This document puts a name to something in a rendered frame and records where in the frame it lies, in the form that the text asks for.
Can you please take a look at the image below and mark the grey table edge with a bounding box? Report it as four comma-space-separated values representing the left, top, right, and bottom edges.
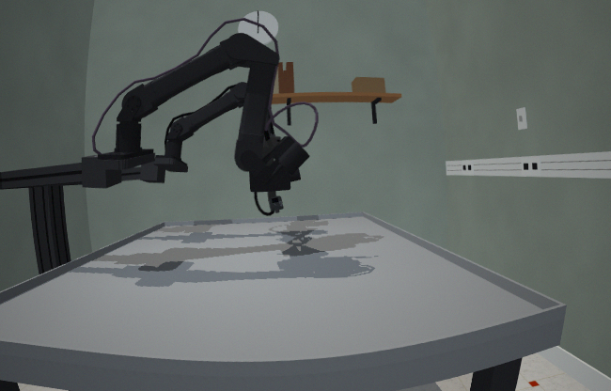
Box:
0, 212, 567, 377

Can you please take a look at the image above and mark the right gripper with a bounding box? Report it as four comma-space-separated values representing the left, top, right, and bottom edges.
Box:
249, 137, 290, 192

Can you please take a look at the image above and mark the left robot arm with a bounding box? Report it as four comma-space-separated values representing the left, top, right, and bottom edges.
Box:
155, 82, 301, 213

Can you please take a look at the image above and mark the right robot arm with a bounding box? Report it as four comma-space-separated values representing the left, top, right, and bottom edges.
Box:
98, 33, 310, 192

